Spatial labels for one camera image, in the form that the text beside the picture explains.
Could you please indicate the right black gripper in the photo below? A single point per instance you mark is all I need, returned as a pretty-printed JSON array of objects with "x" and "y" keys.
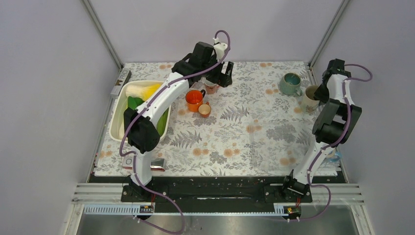
[{"x": 319, "y": 96}]

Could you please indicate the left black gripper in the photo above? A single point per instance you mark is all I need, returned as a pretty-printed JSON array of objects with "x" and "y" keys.
[{"x": 222, "y": 79}]

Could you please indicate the cream floral mug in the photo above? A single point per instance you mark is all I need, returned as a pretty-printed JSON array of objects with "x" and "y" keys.
[{"x": 308, "y": 103}]

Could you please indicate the salmon pink floral mug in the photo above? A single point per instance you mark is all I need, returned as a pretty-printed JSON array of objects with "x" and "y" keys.
[{"x": 210, "y": 87}]

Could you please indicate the green glazed mug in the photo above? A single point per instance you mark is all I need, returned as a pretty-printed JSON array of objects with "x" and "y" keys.
[{"x": 290, "y": 84}]

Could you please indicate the orange mug black rim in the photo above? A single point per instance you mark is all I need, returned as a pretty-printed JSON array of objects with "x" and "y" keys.
[{"x": 194, "y": 99}]

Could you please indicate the small red-orange mug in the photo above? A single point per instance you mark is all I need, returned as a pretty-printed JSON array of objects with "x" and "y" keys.
[{"x": 204, "y": 110}]

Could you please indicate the blue glazed mug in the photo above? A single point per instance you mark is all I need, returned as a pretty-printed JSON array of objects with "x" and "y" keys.
[{"x": 334, "y": 156}]

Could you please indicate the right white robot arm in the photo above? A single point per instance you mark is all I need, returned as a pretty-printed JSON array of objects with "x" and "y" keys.
[{"x": 333, "y": 127}]

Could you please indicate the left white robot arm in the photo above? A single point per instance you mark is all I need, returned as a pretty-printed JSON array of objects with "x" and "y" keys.
[{"x": 206, "y": 61}]

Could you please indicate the toy yellow cabbage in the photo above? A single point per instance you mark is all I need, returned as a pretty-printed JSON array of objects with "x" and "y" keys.
[{"x": 142, "y": 92}]

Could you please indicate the toy green bok choy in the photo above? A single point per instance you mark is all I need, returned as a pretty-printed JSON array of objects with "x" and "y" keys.
[{"x": 134, "y": 102}]

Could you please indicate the white plastic tray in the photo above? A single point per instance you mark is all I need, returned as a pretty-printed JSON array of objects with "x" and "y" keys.
[{"x": 116, "y": 126}]

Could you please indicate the silver snack packet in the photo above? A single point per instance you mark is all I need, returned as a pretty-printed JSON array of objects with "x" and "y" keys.
[{"x": 156, "y": 165}]

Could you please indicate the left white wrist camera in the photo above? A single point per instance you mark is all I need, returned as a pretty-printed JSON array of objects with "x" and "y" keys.
[{"x": 220, "y": 48}]

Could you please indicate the grey box at wall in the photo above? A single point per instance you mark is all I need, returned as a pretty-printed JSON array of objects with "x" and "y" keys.
[{"x": 121, "y": 80}]

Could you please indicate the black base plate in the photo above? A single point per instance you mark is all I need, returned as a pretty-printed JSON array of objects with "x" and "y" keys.
[{"x": 210, "y": 194}]

